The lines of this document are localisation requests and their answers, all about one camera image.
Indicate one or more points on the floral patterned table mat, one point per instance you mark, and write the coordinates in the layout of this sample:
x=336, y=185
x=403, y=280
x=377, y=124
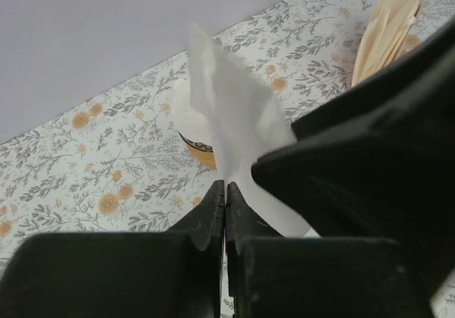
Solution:
x=116, y=162

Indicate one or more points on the paper coffee filter pack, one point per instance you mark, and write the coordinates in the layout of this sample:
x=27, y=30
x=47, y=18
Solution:
x=384, y=36

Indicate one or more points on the clear ribbed glass dripper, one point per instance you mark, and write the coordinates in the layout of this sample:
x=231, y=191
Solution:
x=196, y=146

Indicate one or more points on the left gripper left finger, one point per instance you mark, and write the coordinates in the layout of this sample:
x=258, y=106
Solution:
x=175, y=273

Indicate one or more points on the white paper coffee filter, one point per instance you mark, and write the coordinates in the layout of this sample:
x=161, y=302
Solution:
x=190, y=124

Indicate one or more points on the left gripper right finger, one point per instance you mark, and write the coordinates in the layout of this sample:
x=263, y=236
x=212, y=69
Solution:
x=273, y=276

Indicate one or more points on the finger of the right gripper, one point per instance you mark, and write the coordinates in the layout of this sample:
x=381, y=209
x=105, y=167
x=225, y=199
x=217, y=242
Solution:
x=378, y=161

